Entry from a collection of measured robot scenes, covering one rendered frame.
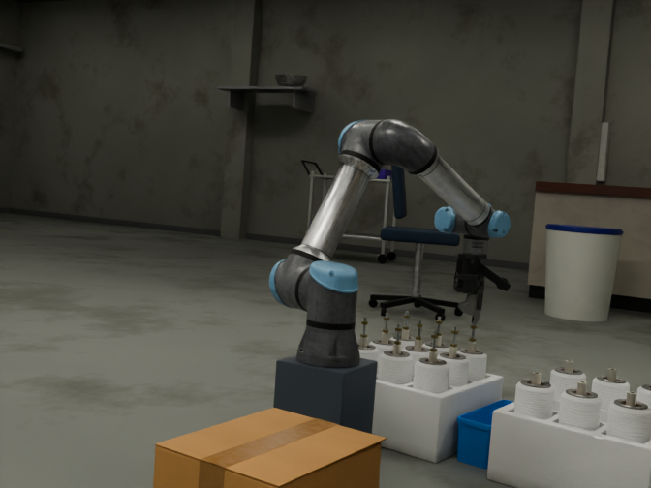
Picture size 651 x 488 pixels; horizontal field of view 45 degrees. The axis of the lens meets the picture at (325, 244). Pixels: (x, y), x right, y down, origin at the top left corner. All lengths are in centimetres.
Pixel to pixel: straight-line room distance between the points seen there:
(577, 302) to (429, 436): 315
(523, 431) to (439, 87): 746
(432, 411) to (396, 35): 773
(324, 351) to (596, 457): 68
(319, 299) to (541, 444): 66
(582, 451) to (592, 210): 424
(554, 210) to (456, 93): 333
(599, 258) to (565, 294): 31
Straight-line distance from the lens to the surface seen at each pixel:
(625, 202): 609
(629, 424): 199
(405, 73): 945
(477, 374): 240
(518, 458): 207
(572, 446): 201
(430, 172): 201
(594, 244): 518
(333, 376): 179
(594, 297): 525
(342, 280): 181
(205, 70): 1093
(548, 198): 619
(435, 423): 216
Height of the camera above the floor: 70
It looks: 4 degrees down
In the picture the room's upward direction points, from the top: 4 degrees clockwise
